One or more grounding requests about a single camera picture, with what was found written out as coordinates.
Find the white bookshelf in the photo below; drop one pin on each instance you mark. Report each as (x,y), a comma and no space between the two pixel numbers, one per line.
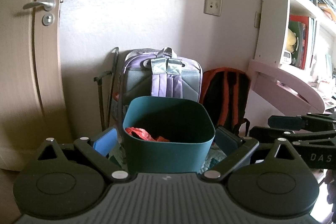
(298,36)

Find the beige wooden door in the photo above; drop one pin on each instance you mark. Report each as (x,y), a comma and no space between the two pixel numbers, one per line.
(32,99)

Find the orange red plastic bag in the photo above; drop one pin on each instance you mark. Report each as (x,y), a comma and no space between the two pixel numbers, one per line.
(142,134)

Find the pink desk frame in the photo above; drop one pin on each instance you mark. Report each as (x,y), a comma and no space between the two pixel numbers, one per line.
(287,93)

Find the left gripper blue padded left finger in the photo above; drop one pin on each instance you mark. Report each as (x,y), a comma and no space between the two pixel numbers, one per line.
(94,152)

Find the teal white zigzag quilt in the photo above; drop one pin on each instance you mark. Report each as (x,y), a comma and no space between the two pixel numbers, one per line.
(215,155)

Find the purple grey backpack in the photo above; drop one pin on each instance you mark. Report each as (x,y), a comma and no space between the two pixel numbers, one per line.
(159,73)

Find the silver door handle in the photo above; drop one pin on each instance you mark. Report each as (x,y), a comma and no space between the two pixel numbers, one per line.
(47,5)

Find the door lock cylinder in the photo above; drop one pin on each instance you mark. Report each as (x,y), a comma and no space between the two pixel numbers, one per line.
(47,19)

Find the teal plastic trash bin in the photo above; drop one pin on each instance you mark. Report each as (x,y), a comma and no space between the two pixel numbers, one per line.
(185,123)

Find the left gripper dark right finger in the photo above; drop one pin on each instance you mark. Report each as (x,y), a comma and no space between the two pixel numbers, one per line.
(238,152)

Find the black orange backpack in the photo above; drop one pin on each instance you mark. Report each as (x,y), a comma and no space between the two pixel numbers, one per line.
(224,95)

